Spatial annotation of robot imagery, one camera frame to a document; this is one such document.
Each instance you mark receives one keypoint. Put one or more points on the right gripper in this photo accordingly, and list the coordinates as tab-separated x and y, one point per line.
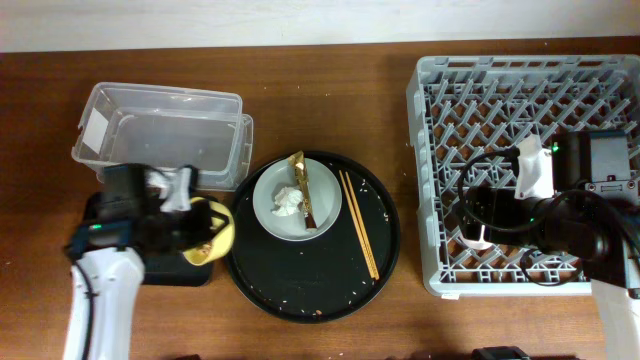
499	201

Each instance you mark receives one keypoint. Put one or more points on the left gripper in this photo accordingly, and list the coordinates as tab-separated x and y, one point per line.
203	216

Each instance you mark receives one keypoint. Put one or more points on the yellow bowl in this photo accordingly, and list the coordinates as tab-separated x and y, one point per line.
222	228

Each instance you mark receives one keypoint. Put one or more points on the pink cup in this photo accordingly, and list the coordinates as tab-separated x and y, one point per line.
478	244

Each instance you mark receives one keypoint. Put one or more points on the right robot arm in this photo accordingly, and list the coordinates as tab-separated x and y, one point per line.
576	197

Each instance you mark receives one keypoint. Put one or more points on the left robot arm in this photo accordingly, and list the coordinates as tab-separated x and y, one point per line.
106	267

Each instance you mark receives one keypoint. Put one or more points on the grey dishwasher rack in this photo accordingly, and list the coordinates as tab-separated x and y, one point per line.
462	111

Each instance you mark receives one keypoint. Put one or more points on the black rectangular tray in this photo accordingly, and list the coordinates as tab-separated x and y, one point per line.
175	270

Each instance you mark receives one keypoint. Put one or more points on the food scraps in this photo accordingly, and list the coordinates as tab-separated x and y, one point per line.
204	249

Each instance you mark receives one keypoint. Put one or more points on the clear plastic bin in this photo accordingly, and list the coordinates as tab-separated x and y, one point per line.
166	128

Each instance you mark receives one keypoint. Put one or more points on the crumpled white tissue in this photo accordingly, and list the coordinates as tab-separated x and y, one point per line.
288	201

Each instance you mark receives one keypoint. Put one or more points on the gold snack wrapper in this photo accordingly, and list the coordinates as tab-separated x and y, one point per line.
297	162

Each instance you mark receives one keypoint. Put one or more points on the round black tray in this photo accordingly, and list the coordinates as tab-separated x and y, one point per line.
325	278

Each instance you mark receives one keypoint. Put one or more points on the grey plate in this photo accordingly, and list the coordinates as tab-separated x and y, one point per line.
325	193

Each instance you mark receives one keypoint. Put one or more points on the right wooden chopstick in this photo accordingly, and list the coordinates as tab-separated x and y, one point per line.
362	225

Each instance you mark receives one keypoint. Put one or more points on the wooden chopstick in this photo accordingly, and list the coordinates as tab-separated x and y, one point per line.
357	225
362	225

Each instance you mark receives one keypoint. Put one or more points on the left wooden chopstick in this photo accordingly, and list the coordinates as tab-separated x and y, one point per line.
357	225

